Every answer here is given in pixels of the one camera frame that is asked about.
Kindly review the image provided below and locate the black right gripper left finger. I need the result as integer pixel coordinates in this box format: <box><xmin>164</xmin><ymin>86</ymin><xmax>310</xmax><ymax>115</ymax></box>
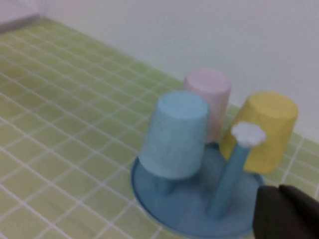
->
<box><xmin>252</xmin><ymin>185</ymin><xmax>319</xmax><ymax>239</ymax></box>

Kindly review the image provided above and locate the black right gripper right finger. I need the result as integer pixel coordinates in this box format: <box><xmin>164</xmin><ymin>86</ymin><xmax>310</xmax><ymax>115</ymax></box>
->
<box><xmin>280</xmin><ymin>184</ymin><xmax>319</xmax><ymax>232</ymax></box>

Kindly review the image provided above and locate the light blue cup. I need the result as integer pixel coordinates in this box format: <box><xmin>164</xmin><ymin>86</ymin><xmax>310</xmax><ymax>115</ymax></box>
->
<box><xmin>139</xmin><ymin>91</ymin><xmax>209</xmax><ymax>179</ymax></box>

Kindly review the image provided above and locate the blue cup stand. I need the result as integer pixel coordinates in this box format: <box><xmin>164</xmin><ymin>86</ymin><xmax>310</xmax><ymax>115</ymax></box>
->
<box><xmin>130</xmin><ymin>121</ymin><xmax>267</xmax><ymax>237</ymax></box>

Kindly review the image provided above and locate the yellow cup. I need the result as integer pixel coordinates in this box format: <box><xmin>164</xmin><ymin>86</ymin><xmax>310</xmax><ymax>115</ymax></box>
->
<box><xmin>220</xmin><ymin>91</ymin><xmax>299</xmax><ymax>174</ymax></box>

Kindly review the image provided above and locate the pale pink cup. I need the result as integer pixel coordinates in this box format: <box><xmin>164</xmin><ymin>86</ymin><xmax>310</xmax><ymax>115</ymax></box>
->
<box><xmin>183</xmin><ymin>68</ymin><xmax>232</xmax><ymax>144</ymax></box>

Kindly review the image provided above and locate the green checked tablecloth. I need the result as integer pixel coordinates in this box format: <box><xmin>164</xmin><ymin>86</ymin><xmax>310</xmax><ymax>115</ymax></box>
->
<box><xmin>0</xmin><ymin>18</ymin><xmax>319</xmax><ymax>239</ymax></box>

